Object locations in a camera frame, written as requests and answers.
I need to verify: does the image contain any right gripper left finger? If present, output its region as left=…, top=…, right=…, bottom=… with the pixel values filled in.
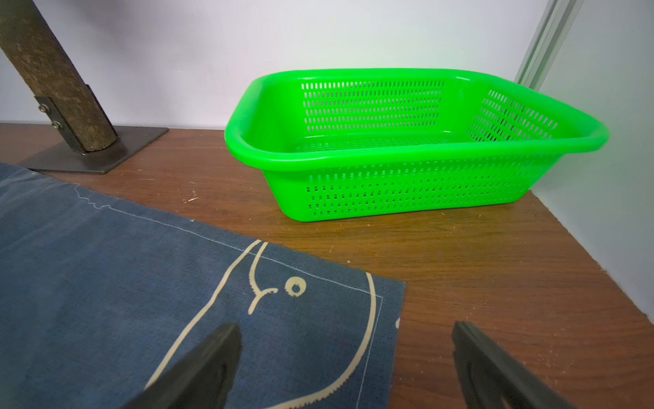
left=125, top=323, right=242, bottom=408

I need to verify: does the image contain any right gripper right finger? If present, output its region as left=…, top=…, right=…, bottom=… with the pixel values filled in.
left=451, top=321, right=573, bottom=408

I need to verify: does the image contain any blue fish-print pillowcase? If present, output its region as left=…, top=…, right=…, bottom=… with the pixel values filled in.
left=1, top=164, right=405, bottom=408

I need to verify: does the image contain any green plastic basket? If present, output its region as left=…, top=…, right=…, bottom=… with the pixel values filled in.
left=225, top=68, right=609, bottom=222

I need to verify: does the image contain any pink cherry blossom tree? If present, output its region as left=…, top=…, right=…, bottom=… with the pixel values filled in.
left=1, top=1, right=167, bottom=174

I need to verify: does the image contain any aluminium frame corner post right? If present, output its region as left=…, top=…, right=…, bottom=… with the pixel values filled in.
left=515, top=0, right=584, bottom=91

